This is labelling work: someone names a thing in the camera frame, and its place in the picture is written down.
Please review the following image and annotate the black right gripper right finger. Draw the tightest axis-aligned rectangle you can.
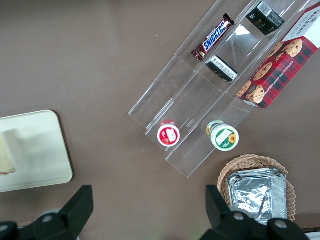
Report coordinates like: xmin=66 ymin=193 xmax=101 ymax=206
xmin=199 ymin=184 xmax=311 ymax=240

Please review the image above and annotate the black box with white label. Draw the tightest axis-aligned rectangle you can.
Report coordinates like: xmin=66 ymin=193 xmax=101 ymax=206
xmin=205 ymin=55 xmax=239 ymax=83

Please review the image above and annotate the red lid jar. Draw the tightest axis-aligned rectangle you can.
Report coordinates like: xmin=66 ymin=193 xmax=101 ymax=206
xmin=156 ymin=119 xmax=181 ymax=147

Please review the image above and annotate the black box with gold print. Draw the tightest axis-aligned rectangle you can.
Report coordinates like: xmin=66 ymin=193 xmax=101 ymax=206
xmin=245 ymin=0 xmax=286 ymax=37

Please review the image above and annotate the white rectangular bin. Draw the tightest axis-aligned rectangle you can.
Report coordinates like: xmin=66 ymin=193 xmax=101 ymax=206
xmin=302 ymin=230 xmax=320 ymax=240

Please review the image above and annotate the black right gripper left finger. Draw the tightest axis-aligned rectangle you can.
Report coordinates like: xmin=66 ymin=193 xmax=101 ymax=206
xmin=0 ymin=184 xmax=95 ymax=240

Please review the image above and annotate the green lid jar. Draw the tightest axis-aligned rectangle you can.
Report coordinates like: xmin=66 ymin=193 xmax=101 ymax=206
xmin=205 ymin=120 xmax=240 ymax=153

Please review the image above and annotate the stack of foil containers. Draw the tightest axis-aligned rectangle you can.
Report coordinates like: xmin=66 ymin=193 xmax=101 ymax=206
xmin=227 ymin=167 xmax=289 ymax=226

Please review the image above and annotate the Snickers chocolate bar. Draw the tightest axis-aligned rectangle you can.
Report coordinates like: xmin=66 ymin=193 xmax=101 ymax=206
xmin=190 ymin=12 xmax=236 ymax=63

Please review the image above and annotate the clear acrylic stepped stand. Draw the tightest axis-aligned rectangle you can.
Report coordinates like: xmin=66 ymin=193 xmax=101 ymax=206
xmin=127 ymin=0 xmax=320 ymax=179

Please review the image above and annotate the light wicker basket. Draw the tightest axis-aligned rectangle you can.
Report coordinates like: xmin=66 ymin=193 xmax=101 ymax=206
xmin=216 ymin=154 xmax=297 ymax=224

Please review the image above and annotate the cream plastic tray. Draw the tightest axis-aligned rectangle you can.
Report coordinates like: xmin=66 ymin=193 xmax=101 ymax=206
xmin=0 ymin=109 xmax=74 ymax=194

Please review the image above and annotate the red tartan cookie box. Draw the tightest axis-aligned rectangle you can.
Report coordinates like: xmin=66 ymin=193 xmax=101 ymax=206
xmin=235 ymin=4 xmax=320 ymax=110

